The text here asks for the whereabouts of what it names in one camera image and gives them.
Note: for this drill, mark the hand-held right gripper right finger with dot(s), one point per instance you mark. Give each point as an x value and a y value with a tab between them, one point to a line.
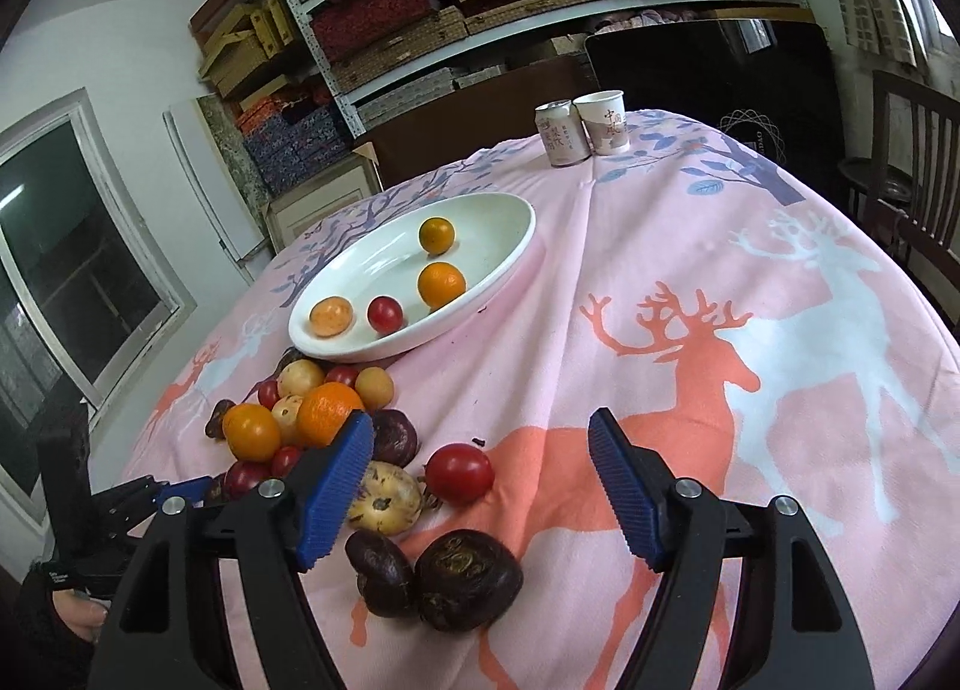
626	491

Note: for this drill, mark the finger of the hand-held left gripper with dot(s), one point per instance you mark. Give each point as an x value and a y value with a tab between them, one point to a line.
184	491

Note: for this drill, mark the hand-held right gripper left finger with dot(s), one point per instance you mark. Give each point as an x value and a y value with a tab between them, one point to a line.
334	491

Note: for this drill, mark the red cherry tomato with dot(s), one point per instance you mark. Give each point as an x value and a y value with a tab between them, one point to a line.
285	460
459	472
341	375
268	394

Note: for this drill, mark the large orange mandarin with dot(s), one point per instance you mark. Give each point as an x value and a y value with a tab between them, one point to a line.
330	414

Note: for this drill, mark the dark water chestnut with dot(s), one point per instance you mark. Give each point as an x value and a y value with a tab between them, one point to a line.
394	437
217	416

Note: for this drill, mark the round orange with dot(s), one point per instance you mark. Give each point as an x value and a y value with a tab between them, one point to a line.
441	284
251	431

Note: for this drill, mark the dark purple mangosteen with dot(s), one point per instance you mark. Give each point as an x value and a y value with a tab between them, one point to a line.
380	574
469	579

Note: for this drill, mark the white oval plate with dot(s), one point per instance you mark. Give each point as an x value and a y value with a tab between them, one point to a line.
480	240

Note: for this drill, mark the person's left hand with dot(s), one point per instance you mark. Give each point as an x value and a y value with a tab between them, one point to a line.
79	615

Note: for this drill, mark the pale yellow stemmed melon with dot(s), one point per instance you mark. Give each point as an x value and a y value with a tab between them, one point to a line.
384	497

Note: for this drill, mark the small brown kiwi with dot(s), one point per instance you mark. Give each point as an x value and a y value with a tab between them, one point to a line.
373	387

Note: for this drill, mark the pink deer printed tablecloth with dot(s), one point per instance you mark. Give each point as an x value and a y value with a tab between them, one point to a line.
570	330

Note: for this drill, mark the orange-yellow loquat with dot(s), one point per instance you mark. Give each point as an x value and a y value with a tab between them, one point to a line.
331	316

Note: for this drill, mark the white framed window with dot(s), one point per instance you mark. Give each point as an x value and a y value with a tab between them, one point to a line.
67	262

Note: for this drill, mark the small orange kumquat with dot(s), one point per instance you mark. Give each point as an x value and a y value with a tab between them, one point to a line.
436	235

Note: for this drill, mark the beige framed box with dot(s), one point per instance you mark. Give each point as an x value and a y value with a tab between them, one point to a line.
322	202

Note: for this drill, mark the white flat board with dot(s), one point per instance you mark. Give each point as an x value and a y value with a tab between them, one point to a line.
199	180

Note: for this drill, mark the marbled stone slab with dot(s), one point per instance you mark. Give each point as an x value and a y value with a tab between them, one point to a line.
236	157

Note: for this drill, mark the stack of blue patterned boxes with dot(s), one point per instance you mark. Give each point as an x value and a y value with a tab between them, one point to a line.
292	142

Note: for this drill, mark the white drink can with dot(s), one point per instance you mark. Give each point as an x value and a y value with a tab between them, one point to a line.
562	135

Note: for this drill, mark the printed paper cup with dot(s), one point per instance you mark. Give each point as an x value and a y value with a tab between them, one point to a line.
604	124

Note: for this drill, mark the brown wooden board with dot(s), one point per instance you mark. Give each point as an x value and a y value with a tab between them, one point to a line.
450	127

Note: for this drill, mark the white metal shelf rack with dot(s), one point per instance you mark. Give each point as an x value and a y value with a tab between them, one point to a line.
322	71

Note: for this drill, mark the dark wooden chair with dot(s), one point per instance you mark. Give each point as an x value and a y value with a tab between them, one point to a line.
919	157

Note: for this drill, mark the stack of yellow wooden boxes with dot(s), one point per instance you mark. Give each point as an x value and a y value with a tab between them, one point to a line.
244	41

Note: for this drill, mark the stack of flat woven boxes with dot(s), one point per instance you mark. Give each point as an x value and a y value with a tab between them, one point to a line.
420	37

